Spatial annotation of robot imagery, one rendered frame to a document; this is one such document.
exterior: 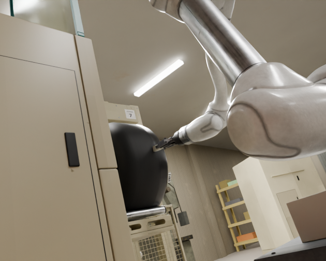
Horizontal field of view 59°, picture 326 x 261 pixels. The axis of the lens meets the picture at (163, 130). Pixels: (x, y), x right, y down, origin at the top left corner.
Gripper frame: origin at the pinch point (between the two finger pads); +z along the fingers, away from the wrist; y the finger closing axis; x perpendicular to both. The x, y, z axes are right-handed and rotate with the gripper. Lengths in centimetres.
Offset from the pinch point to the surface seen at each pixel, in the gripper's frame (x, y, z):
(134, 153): 2.1, 12.8, 3.8
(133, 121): -37, -30, 56
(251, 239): 156, -677, 412
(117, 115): -40, -15, 56
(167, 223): 39.2, -5.7, 8.6
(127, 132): -10.6, 12.0, 8.7
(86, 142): 16, 71, -57
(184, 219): 56, -338, 331
